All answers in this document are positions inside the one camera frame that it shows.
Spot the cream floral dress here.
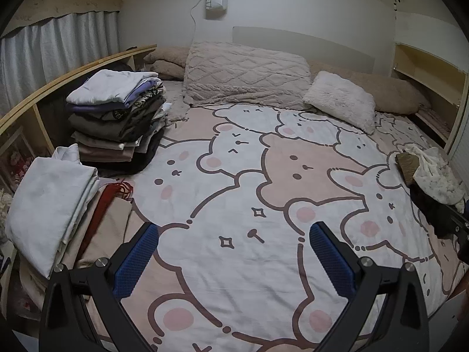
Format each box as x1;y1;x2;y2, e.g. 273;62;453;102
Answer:
404;144;466;206

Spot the tall folded clothes stack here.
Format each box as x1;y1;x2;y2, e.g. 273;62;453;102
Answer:
66;69;171;177

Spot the beige folded garment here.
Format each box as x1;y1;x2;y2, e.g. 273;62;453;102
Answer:
75;197;132;268

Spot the white folded cloth pile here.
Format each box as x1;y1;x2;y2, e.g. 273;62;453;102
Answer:
6;144;99;278

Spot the red folded garment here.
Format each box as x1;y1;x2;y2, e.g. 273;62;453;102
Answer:
77;181;134;258

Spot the olive brown garment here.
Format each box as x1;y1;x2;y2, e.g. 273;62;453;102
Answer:
395;152;420;187

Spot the wooden bedside shelf left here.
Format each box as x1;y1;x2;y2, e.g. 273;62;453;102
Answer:
1;45;165;195

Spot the wooden bedside shelf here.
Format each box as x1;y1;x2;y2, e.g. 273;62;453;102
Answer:
1;45;165;195
393;43;468;153

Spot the bear pattern bed sheet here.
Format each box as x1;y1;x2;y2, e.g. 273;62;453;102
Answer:
123;104;467;351

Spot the long beige bolster pillow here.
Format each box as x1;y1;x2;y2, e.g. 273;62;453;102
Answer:
308;60;431;115

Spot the small fluffy white pillow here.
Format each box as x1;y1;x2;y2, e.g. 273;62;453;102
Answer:
303;71;375;134

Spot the wooden bedside shelf right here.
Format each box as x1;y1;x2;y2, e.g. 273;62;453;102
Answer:
393;43;468;153

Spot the grey pleated curtain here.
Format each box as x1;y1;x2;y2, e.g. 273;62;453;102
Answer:
1;11;119;115

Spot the brown pillow at headboard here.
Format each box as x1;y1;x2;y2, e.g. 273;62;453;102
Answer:
143;46;189;81

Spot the white headboard panel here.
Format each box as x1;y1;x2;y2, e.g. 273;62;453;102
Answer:
232;26;374;73

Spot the large quilted beige pillow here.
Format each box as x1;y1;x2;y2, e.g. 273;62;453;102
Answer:
183;42;312;110

